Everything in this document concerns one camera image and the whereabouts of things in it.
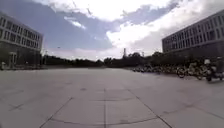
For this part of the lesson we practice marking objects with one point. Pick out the row of parked bicycles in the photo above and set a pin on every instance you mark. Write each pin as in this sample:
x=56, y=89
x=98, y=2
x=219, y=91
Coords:
x=170, y=70

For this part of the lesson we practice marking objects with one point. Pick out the grey paved plaza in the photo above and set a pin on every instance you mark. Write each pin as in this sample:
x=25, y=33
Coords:
x=100, y=96

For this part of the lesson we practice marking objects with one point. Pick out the pale office building with fins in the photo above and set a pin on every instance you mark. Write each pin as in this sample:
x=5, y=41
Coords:
x=18, y=40

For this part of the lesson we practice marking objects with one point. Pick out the long grey office building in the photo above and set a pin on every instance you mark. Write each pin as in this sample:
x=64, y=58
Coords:
x=196, y=38

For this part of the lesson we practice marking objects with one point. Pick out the row of dark trees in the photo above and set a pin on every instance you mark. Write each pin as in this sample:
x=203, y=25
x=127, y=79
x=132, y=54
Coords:
x=83, y=62

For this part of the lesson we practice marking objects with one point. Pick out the distant tower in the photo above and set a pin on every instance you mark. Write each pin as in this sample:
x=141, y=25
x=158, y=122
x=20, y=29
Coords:
x=124, y=52

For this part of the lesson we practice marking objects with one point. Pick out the parked scooter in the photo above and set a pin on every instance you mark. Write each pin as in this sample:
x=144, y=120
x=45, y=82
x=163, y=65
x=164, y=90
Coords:
x=212, y=74

